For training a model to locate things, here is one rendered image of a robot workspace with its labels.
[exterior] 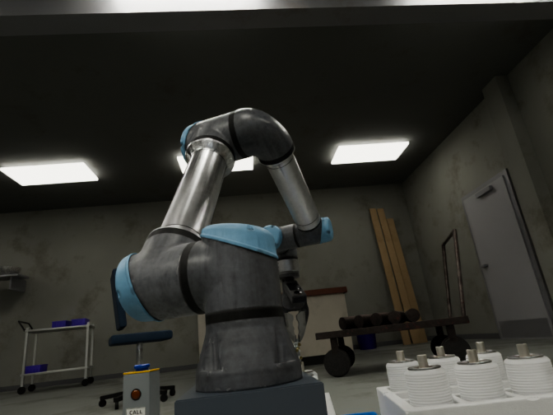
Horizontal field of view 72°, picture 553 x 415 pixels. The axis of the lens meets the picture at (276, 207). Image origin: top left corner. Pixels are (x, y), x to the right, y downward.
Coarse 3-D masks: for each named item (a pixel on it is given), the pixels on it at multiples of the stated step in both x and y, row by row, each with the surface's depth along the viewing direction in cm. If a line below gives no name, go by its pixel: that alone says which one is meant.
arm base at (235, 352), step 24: (216, 312) 53; (240, 312) 52; (264, 312) 53; (216, 336) 52; (240, 336) 50; (264, 336) 51; (288, 336) 55; (216, 360) 51; (240, 360) 49; (264, 360) 49; (288, 360) 52; (216, 384) 48; (240, 384) 47; (264, 384) 48
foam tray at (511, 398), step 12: (504, 384) 103; (384, 396) 105; (396, 396) 99; (408, 396) 104; (456, 396) 93; (516, 396) 83; (528, 396) 82; (540, 396) 81; (552, 396) 80; (384, 408) 108; (396, 408) 91; (408, 408) 83; (420, 408) 82; (432, 408) 81; (444, 408) 81; (456, 408) 81; (468, 408) 81; (480, 408) 80; (492, 408) 80; (504, 408) 80; (516, 408) 80; (528, 408) 80; (540, 408) 80; (552, 408) 79
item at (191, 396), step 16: (288, 384) 48; (304, 384) 47; (320, 384) 47; (176, 400) 45; (192, 400) 45; (208, 400) 45; (224, 400) 45; (240, 400) 45; (256, 400) 45; (272, 400) 46; (288, 400) 46; (304, 400) 46; (320, 400) 46
